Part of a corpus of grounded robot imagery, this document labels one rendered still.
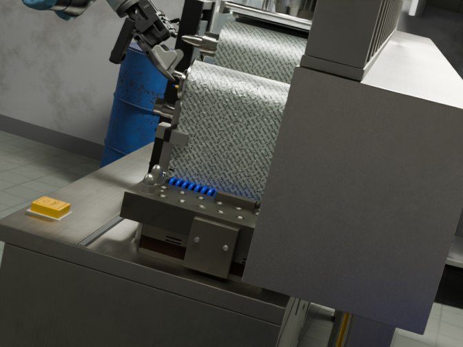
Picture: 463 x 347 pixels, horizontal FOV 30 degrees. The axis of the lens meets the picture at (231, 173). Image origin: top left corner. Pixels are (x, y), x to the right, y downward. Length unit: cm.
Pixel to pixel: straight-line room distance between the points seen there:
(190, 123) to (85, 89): 429
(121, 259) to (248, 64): 65
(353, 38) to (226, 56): 113
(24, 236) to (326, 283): 92
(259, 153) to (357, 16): 92
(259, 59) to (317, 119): 111
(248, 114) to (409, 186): 91
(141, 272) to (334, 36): 88
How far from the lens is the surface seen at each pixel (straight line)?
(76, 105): 631
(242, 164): 199
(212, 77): 199
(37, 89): 645
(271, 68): 219
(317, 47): 110
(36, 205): 202
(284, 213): 112
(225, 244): 181
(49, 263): 190
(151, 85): 511
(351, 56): 110
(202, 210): 184
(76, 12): 213
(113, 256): 184
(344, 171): 110
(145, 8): 206
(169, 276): 182
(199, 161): 201
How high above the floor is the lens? 154
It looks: 13 degrees down
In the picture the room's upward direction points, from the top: 13 degrees clockwise
